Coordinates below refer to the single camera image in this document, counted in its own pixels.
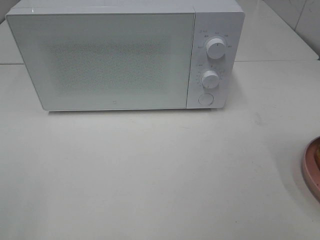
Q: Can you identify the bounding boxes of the white microwave door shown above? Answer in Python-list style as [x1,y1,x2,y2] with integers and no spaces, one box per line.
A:
[7,13,194,111]

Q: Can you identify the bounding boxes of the burger with lettuce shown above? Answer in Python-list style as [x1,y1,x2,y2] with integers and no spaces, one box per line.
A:
[314,147,320,168]

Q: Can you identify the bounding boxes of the white microwave oven body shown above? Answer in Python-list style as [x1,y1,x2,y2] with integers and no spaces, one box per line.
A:
[5,0,245,111]

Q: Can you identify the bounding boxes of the white lower timer knob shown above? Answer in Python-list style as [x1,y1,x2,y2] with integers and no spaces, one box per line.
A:
[201,70,220,89]

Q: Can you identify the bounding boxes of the round white door button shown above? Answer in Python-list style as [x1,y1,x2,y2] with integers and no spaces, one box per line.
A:
[198,93,214,106]

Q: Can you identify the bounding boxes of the pink round plate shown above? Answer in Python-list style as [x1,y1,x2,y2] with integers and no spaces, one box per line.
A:
[301,136,320,202]

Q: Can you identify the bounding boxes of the white upper power knob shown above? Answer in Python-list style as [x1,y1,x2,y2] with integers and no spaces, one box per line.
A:
[205,35,227,60]

